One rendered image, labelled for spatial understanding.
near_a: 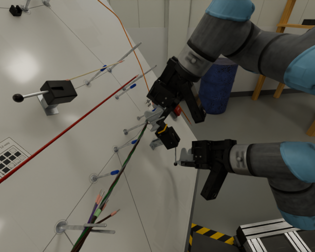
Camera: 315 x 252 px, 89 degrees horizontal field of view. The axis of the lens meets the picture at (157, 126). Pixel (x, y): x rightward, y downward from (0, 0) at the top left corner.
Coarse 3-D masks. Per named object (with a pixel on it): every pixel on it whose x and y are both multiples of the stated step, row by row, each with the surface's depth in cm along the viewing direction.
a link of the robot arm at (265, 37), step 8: (256, 32) 31; (264, 32) 31; (272, 32) 30; (248, 40) 31; (256, 40) 30; (264, 40) 29; (240, 48) 32; (248, 48) 32; (256, 48) 30; (232, 56) 34; (240, 56) 33; (248, 56) 32; (256, 56) 30; (240, 64) 36; (248, 64) 33; (256, 64) 30; (256, 72) 33
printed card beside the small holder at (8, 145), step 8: (8, 136) 26; (0, 144) 25; (8, 144) 26; (16, 144) 27; (0, 152) 25; (8, 152) 26; (16, 152) 26; (24, 152) 27; (0, 160) 25; (8, 160) 25; (16, 160) 26; (0, 168) 24; (8, 168) 25; (0, 176) 24
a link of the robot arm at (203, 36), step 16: (224, 0) 27; (240, 0) 26; (208, 16) 29; (224, 16) 28; (240, 16) 28; (208, 32) 30; (224, 32) 29; (240, 32) 30; (192, 48) 32; (208, 48) 31; (224, 48) 32
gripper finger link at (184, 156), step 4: (184, 148) 52; (180, 152) 54; (184, 152) 52; (180, 156) 53; (184, 156) 52; (188, 156) 50; (192, 156) 49; (180, 160) 53; (184, 160) 51; (192, 160) 49; (180, 164) 51
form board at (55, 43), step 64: (0, 0) 32; (64, 0) 46; (0, 64) 29; (64, 64) 39; (128, 64) 61; (0, 128) 26; (64, 128) 34; (128, 128) 49; (0, 192) 23; (64, 192) 30; (128, 192) 41; (192, 192) 65
